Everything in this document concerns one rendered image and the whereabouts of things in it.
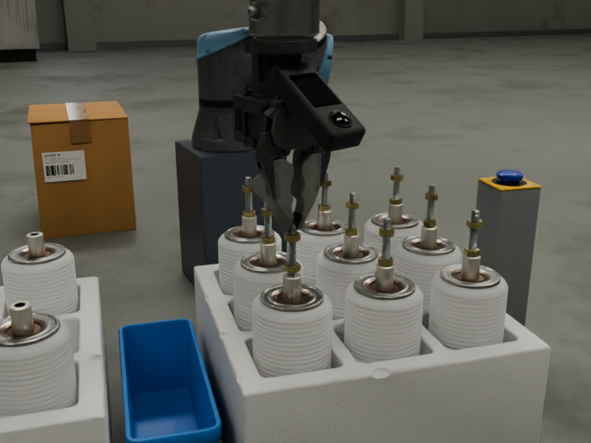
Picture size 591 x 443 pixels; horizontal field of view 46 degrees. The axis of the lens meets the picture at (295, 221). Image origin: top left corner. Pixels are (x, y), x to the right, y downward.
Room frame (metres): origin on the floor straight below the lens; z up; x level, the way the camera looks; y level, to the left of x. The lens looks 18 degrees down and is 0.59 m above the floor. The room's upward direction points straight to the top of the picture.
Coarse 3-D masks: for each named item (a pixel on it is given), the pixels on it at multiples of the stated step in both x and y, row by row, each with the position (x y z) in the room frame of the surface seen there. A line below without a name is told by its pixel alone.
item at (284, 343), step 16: (256, 304) 0.74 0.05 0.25; (256, 320) 0.73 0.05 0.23; (272, 320) 0.71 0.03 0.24; (288, 320) 0.70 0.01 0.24; (304, 320) 0.70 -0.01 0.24; (320, 320) 0.72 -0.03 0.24; (256, 336) 0.73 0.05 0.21; (272, 336) 0.71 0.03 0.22; (288, 336) 0.70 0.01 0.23; (304, 336) 0.70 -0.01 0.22; (320, 336) 0.71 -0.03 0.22; (256, 352) 0.73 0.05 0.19; (272, 352) 0.71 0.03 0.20; (288, 352) 0.70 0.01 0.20; (304, 352) 0.70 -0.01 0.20; (320, 352) 0.72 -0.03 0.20; (272, 368) 0.71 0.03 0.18; (288, 368) 0.70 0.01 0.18; (304, 368) 0.70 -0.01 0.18; (320, 368) 0.72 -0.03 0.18
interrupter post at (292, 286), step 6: (288, 276) 0.74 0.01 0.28; (300, 276) 0.75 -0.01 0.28; (288, 282) 0.74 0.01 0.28; (294, 282) 0.74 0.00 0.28; (300, 282) 0.74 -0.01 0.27; (288, 288) 0.74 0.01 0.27; (294, 288) 0.74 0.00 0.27; (300, 288) 0.74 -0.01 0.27; (288, 294) 0.74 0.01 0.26; (294, 294) 0.74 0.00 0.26; (300, 294) 0.74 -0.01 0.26; (288, 300) 0.74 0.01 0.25; (294, 300) 0.74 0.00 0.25; (300, 300) 0.74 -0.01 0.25
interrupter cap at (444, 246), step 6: (408, 240) 0.95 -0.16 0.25; (414, 240) 0.94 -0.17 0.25; (420, 240) 0.95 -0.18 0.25; (438, 240) 0.94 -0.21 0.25; (444, 240) 0.95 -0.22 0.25; (402, 246) 0.93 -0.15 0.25; (408, 246) 0.92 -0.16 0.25; (414, 246) 0.92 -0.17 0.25; (420, 246) 0.93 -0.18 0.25; (438, 246) 0.93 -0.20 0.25; (444, 246) 0.92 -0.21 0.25; (450, 246) 0.92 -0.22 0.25; (414, 252) 0.90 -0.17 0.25; (420, 252) 0.89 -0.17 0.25; (426, 252) 0.89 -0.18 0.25; (432, 252) 0.89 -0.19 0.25; (438, 252) 0.89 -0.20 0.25; (444, 252) 0.89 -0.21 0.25; (450, 252) 0.90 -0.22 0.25
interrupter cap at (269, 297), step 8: (272, 288) 0.77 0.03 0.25; (280, 288) 0.77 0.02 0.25; (304, 288) 0.77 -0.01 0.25; (312, 288) 0.77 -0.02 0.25; (264, 296) 0.75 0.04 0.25; (272, 296) 0.75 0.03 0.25; (280, 296) 0.75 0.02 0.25; (304, 296) 0.75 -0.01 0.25; (312, 296) 0.75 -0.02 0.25; (320, 296) 0.75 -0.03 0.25; (264, 304) 0.73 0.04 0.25; (272, 304) 0.72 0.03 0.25; (280, 304) 0.73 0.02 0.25; (288, 304) 0.73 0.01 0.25; (296, 304) 0.73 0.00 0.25; (304, 304) 0.73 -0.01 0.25; (312, 304) 0.72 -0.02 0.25; (320, 304) 0.73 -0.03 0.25
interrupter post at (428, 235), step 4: (424, 228) 0.92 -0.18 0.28; (428, 228) 0.92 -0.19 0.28; (432, 228) 0.92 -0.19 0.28; (436, 228) 0.92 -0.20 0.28; (424, 232) 0.92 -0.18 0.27; (428, 232) 0.92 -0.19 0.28; (432, 232) 0.92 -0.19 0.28; (436, 232) 0.92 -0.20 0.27; (424, 236) 0.92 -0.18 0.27; (428, 236) 0.92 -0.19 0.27; (432, 236) 0.92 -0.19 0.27; (436, 236) 0.92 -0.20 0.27; (424, 240) 0.92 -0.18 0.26; (428, 240) 0.92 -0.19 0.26; (432, 240) 0.92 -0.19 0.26; (420, 244) 0.93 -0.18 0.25; (424, 244) 0.92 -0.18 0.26; (428, 244) 0.92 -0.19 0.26; (432, 244) 0.92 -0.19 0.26; (428, 248) 0.92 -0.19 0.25; (432, 248) 0.92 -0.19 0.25
